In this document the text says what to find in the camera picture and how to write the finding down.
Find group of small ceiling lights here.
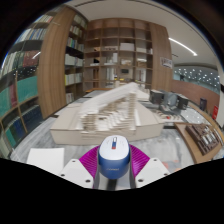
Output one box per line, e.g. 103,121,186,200
174,67,222,85

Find white wall sign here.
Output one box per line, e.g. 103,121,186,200
159,56,174,70

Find tall wooden bookshelf with books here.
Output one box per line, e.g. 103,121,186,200
0,12,88,158

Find grey display boxes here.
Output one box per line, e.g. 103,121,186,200
148,88,190,111

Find wooden shelf unit with models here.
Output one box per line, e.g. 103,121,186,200
83,17,155,92

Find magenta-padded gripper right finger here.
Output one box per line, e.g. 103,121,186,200
128,144,171,190

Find long ceiling light strip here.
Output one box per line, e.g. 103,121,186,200
167,36,199,57

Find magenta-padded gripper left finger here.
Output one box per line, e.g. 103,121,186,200
59,145,101,190

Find white architectural model on base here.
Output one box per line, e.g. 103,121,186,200
49,82,166,146

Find white rectangular pad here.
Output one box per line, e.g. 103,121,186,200
26,147,66,175

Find white and blue computer mouse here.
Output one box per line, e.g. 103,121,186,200
97,134,132,181

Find red standing sign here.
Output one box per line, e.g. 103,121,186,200
211,105,220,121

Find dark brown building model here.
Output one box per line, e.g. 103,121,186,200
185,123,223,157

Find wooden display table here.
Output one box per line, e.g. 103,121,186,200
173,100,224,165

